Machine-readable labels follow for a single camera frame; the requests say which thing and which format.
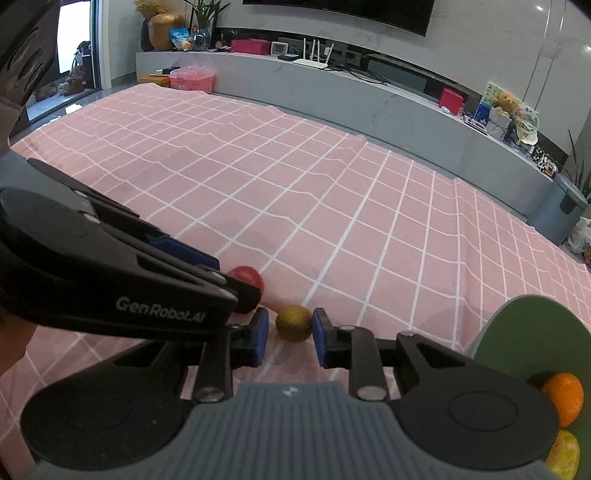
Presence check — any red small fruit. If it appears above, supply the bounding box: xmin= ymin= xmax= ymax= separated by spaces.
xmin=228 ymin=265 xmax=266 ymax=295

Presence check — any small brown fruit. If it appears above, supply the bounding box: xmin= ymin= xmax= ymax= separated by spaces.
xmin=276 ymin=305 xmax=312 ymax=343

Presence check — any green colander bowl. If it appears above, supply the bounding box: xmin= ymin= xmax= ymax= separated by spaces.
xmin=465 ymin=295 xmax=590 ymax=479

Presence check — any orange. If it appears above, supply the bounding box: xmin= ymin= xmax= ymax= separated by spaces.
xmin=542 ymin=372 xmax=585 ymax=429

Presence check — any pink checkered cloth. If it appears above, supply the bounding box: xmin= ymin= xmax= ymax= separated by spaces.
xmin=1 ymin=84 xmax=590 ymax=479

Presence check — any orange box on floor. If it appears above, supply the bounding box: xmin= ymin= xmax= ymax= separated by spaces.
xmin=137 ymin=74 xmax=171 ymax=88

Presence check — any pink storage box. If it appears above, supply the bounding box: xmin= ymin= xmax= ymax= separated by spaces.
xmin=169 ymin=66 xmax=215 ymax=94

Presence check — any magenta flat box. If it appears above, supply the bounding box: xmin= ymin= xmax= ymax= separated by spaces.
xmin=230 ymin=38 xmax=271 ymax=55

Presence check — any golden vase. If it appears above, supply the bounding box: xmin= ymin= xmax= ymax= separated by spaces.
xmin=148 ymin=12 xmax=185 ymax=51

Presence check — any grey tv bench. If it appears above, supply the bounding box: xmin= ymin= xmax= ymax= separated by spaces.
xmin=135 ymin=52 xmax=552 ymax=216

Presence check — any white wifi router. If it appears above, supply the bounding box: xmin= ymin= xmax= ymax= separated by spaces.
xmin=294 ymin=38 xmax=335 ymax=70

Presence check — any green plant in vase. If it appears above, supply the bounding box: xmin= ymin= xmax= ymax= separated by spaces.
xmin=185 ymin=0 xmax=230 ymax=52

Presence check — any white plastic bag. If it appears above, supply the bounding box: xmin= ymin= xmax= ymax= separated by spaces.
xmin=567 ymin=217 xmax=591 ymax=254

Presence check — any grey pedal trash bin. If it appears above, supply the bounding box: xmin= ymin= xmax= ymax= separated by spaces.
xmin=527 ymin=174 xmax=589 ymax=246

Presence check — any red box on shelf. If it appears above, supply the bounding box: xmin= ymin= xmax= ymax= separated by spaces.
xmin=438 ymin=88 xmax=465 ymax=115

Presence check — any potted plant by bin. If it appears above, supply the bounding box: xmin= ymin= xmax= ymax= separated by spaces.
xmin=567 ymin=131 xmax=591 ymax=202

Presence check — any teddy bear gift pile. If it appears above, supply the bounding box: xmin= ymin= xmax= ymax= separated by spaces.
xmin=473 ymin=82 xmax=540 ymax=147

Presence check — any black television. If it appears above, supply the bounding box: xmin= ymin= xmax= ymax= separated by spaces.
xmin=243 ymin=0 xmax=435 ymax=37

